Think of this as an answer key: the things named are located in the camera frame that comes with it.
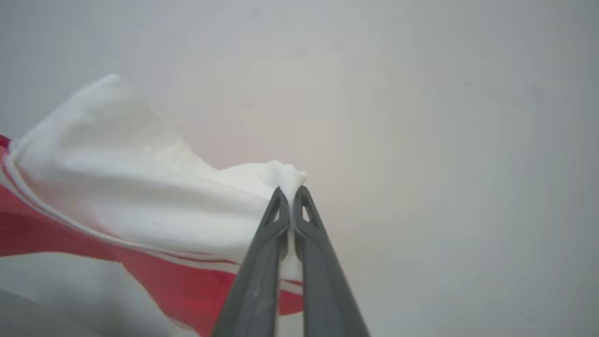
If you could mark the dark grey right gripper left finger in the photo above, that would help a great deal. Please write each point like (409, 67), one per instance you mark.
(257, 290)

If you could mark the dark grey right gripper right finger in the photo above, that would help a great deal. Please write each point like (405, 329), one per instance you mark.
(323, 290)

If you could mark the red white basketball jersey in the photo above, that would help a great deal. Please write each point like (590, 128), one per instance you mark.
(117, 187)

